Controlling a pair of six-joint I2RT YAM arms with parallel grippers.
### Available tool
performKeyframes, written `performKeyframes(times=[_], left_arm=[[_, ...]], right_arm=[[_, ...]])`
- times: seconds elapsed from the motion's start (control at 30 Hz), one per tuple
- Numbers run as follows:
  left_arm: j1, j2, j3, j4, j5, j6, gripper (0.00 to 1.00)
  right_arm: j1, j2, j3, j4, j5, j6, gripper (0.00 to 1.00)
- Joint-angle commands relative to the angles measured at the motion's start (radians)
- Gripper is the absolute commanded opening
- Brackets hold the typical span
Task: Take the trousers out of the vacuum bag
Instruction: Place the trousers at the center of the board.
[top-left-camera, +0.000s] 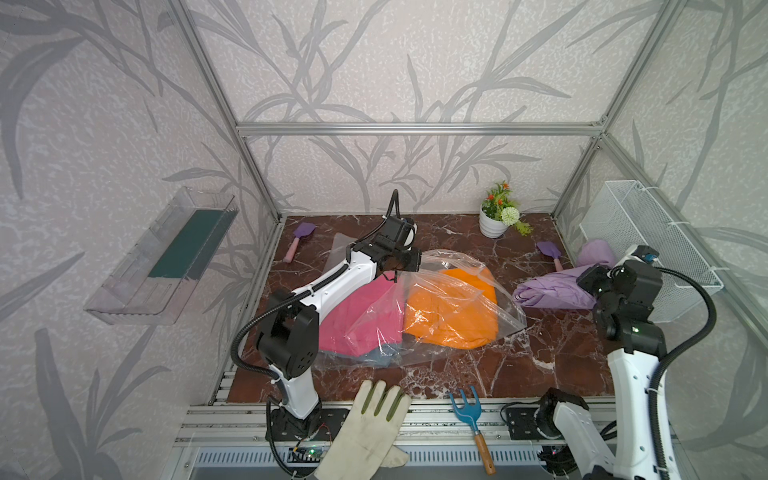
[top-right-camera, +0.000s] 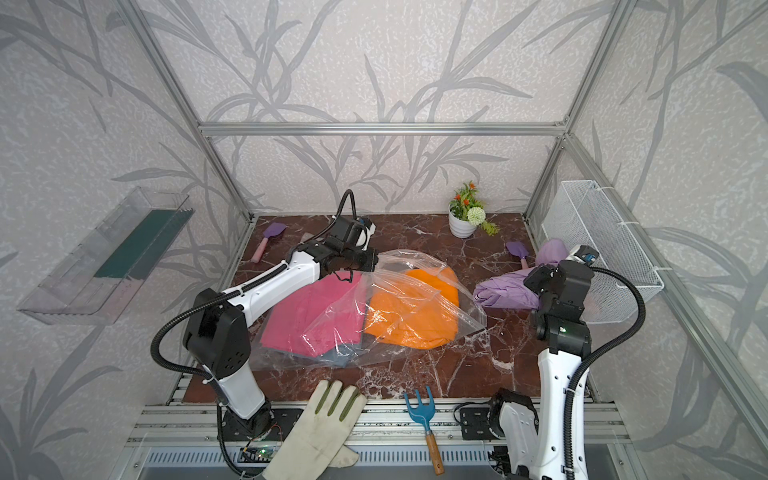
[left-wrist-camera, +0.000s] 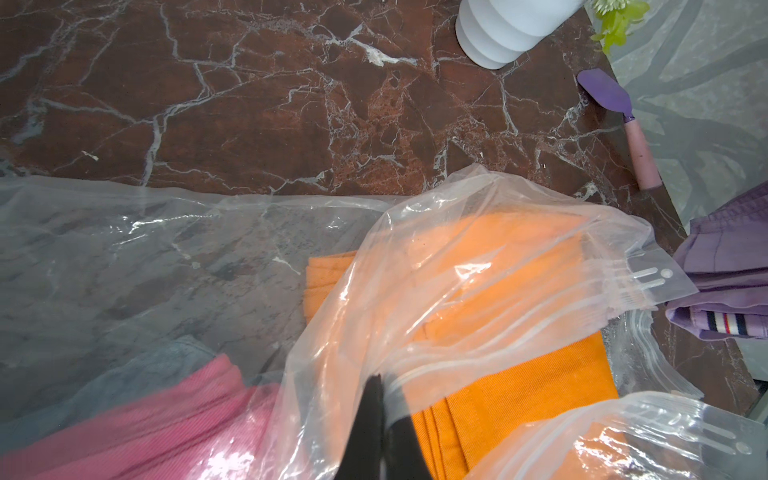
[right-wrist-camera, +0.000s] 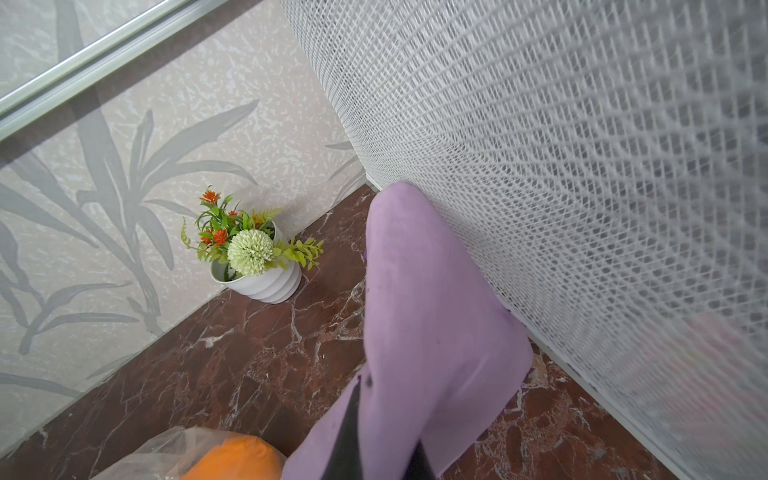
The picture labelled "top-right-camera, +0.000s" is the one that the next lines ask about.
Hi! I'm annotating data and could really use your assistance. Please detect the lilac trousers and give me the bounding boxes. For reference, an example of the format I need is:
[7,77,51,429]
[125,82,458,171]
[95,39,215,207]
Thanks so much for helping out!
[473,238,569,310]

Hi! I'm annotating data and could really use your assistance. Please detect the clear plastic vacuum bag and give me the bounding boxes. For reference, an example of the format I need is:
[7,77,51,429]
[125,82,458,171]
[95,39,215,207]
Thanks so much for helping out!
[249,250,487,371]

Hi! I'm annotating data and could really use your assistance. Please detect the orange trousers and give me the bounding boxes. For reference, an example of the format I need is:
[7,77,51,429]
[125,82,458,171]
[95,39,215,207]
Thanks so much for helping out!
[363,268,459,350]

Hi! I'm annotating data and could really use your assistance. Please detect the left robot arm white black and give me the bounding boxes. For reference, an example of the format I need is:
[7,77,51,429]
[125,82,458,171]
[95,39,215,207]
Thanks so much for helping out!
[183,242,378,421]

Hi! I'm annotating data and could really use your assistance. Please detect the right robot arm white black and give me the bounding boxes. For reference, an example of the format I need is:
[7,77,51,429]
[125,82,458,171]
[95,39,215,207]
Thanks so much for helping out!
[488,259,594,479]

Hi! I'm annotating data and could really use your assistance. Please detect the purple spatula right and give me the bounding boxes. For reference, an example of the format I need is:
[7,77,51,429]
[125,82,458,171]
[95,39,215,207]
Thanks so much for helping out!
[505,241,529,269]

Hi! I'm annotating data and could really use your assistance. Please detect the purple spatula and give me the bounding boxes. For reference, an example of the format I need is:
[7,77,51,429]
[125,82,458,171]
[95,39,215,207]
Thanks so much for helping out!
[250,222,287,264]
[505,241,529,269]

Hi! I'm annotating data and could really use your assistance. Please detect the purple spatula left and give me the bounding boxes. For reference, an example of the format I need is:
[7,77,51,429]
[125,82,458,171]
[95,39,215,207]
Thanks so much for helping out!
[250,222,287,264]

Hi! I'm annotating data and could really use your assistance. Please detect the pink folded garment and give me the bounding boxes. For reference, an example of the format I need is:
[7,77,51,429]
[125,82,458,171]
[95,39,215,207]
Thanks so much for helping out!
[260,271,366,358]

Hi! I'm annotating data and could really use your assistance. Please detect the white pot artificial plant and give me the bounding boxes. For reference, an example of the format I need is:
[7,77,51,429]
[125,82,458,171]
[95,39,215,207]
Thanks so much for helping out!
[449,181,499,239]

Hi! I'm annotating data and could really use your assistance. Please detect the white gardening glove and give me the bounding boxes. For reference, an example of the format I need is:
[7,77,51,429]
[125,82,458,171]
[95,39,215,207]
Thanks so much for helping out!
[263,380,367,479]

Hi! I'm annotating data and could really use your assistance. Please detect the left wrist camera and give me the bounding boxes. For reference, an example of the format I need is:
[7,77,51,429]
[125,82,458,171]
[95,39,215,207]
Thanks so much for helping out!
[329,216,376,250]

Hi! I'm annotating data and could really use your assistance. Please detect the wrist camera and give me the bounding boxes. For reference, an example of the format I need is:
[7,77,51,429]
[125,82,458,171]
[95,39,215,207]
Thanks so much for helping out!
[570,245,600,266]
[329,216,376,250]

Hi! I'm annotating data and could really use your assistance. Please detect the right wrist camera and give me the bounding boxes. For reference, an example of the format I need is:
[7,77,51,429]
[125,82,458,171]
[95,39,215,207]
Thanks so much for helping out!
[570,245,600,266]

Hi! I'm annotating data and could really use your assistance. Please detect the white wire mesh basket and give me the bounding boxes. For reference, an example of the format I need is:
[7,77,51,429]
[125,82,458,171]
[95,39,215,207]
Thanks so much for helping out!
[542,180,664,325]

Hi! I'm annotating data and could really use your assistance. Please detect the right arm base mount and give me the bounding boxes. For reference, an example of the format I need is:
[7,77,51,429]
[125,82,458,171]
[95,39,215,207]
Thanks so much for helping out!
[453,388,539,445]

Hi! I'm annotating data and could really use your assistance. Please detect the blue hand rake wooden handle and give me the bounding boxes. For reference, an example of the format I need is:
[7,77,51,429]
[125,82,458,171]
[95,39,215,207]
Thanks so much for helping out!
[404,386,445,476]

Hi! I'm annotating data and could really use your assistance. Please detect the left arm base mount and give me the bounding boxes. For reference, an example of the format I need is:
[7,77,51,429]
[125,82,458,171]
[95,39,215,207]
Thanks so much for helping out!
[217,408,303,442]

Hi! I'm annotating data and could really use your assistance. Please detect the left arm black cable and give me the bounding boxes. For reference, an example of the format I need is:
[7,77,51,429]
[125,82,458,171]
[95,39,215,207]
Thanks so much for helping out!
[149,189,359,478]

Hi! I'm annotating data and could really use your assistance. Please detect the clear plastic wall shelf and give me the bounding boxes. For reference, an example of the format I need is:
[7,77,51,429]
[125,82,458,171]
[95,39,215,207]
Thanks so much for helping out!
[17,187,194,325]

